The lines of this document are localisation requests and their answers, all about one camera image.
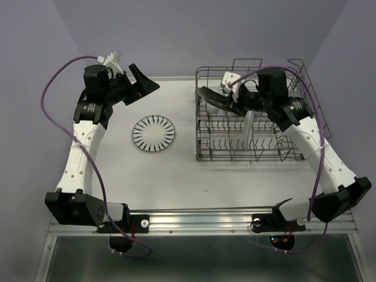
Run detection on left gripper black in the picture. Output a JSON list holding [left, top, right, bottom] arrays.
[[104, 63, 160, 105]]

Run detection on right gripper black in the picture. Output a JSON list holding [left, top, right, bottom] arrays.
[[220, 88, 271, 117]]

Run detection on white ribbed bowl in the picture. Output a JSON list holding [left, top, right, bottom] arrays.
[[205, 102, 220, 116]]

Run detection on white plate blue stripes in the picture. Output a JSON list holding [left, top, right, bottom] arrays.
[[132, 115, 176, 153]]

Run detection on white plate red strawberries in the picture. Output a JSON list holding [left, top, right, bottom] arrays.
[[243, 111, 254, 152]]

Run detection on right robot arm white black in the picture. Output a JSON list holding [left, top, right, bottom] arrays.
[[196, 66, 371, 233]]

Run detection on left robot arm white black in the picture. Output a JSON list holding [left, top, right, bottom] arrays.
[[45, 63, 160, 226]]

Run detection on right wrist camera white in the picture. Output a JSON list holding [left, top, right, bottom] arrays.
[[220, 71, 243, 102]]

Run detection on grey wire dish rack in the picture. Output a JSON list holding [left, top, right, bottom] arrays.
[[195, 58, 332, 163]]

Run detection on aluminium mounting rail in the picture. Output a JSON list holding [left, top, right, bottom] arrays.
[[48, 207, 358, 237]]

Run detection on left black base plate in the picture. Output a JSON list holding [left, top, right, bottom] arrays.
[[97, 214, 150, 234]]

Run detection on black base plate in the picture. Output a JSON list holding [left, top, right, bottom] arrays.
[[97, 214, 150, 234], [250, 213, 306, 233]]

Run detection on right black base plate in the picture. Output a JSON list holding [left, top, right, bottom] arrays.
[[250, 213, 306, 233]]

